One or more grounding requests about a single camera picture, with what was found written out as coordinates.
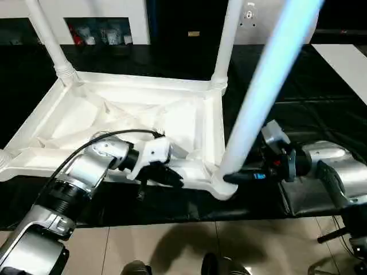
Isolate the white sideboard with glass doors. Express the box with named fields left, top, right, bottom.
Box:
left=0, top=0, right=151, bottom=46

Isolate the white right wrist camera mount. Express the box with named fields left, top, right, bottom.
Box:
left=260, top=120, right=296, bottom=183

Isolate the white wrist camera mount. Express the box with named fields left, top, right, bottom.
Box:
left=127, top=137, right=173, bottom=180
left=260, top=120, right=296, bottom=183

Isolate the black work mat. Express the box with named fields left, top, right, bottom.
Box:
left=0, top=42, right=367, bottom=230

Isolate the black stand leg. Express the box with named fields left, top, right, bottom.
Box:
left=317, top=229, right=349, bottom=244

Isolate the white plastic table leg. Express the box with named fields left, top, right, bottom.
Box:
left=0, top=150, right=14, bottom=172
left=210, top=0, right=244, bottom=90
left=24, top=0, right=78, bottom=87
left=214, top=0, right=326, bottom=180

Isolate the chrome tube frame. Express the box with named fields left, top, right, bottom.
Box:
left=308, top=259, right=345, bottom=275

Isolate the grey cushion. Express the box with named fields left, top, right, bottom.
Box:
left=233, top=0, right=321, bottom=45

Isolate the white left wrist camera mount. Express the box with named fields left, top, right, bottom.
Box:
left=127, top=137, right=173, bottom=180

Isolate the black cabinet with gold label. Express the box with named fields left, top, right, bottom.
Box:
left=147, top=0, right=229, bottom=80

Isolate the black bar with red light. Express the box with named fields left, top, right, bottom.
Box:
left=315, top=28, right=367, bottom=37

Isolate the red bottle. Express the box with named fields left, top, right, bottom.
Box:
left=70, top=25, right=81, bottom=46

